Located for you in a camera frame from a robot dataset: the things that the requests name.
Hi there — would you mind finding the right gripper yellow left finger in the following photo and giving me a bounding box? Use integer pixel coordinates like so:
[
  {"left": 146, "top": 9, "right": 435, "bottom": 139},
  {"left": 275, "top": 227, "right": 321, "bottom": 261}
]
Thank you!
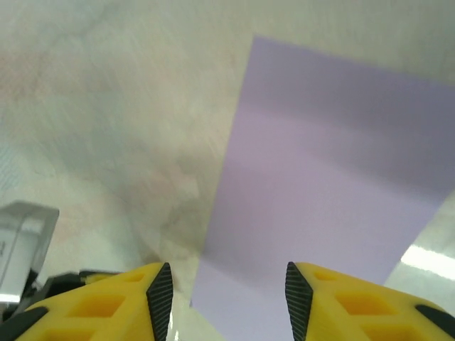
[{"left": 0, "top": 261, "right": 174, "bottom": 341}]

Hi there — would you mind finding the purple square paper sheet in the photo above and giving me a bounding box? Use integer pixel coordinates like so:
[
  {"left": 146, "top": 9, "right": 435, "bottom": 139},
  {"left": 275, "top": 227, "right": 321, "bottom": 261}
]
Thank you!
[{"left": 190, "top": 33, "right": 455, "bottom": 341}]

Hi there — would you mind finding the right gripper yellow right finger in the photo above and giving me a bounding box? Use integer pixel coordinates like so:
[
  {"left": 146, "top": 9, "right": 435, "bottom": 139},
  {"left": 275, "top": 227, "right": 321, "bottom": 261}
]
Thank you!
[{"left": 286, "top": 261, "right": 455, "bottom": 341}]

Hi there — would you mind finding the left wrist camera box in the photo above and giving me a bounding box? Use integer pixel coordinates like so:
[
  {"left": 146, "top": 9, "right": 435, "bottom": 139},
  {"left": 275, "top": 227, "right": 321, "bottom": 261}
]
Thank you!
[{"left": 0, "top": 200, "right": 60, "bottom": 306}]

